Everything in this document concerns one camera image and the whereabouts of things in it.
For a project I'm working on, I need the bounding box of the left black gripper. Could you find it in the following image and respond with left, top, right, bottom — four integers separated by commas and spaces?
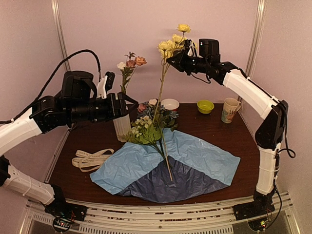
67, 91, 139, 122

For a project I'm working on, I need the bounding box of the yellow flower bunch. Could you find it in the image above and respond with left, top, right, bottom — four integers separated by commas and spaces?
152, 23, 192, 181

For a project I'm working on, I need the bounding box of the pink orange white flower stem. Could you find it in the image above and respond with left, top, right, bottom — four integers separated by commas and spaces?
117, 52, 147, 94

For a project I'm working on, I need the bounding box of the white green leafy flower bunch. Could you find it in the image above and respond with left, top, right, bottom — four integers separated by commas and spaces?
125, 115, 169, 166

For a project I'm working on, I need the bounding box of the blue pink flower bunch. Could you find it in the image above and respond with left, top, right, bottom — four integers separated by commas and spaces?
137, 98, 178, 131

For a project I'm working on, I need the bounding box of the light blue wrapping paper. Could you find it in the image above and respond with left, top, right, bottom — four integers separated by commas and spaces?
90, 129, 240, 195

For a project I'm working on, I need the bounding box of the beige printed ribbon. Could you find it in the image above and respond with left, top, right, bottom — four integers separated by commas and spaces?
72, 148, 115, 173

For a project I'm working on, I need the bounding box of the dark blue wrapping paper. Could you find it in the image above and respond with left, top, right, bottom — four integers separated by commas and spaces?
118, 156, 228, 203

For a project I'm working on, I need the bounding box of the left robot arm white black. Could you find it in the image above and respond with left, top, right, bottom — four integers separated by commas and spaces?
0, 71, 138, 216

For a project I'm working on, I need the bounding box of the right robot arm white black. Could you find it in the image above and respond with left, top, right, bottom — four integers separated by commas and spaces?
166, 39, 288, 215

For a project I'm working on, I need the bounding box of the white ribbed ceramic vase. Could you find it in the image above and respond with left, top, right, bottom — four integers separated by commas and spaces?
113, 114, 131, 142

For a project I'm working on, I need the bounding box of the white ceramic bowl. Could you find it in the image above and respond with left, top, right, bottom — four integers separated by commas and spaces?
161, 98, 179, 111

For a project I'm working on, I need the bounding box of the green plastic bowl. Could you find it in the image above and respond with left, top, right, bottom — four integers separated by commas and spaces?
197, 100, 215, 114

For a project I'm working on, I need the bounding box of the floral ceramic mug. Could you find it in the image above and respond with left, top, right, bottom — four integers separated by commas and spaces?
221, 97, 242, 123

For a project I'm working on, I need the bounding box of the left circuit board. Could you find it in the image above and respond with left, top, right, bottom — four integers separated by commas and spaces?
52, 217, 74, 233

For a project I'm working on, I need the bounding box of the circuit board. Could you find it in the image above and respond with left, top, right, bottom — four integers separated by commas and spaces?
248, 218, 273, 232
52, 217, 74, 233

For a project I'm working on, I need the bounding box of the right circuit board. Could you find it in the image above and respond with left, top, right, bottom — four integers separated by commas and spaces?
248, 218, 273, 232

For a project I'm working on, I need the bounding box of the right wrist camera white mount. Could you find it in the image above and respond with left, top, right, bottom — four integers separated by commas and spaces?
184, 39, 197, 57

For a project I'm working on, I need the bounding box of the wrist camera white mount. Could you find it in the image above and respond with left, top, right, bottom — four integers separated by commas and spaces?
184, 39, 197, 57
97, 72, 115, 99

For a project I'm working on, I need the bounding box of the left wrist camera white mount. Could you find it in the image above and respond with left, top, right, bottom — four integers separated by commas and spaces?
97, 72, 115, 99

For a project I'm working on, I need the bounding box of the right aluminium corner post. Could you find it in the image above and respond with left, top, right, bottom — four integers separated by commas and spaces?
245, 0, 266, 77

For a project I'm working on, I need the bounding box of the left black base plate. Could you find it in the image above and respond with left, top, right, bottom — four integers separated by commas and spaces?
44, 203, 87, 221

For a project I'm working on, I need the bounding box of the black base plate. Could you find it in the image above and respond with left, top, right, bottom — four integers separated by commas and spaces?
233, 202, 275, 221
44, 203, 87, 221

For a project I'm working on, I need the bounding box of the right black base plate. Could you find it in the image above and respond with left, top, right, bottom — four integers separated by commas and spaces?
233, 202, 275, 221

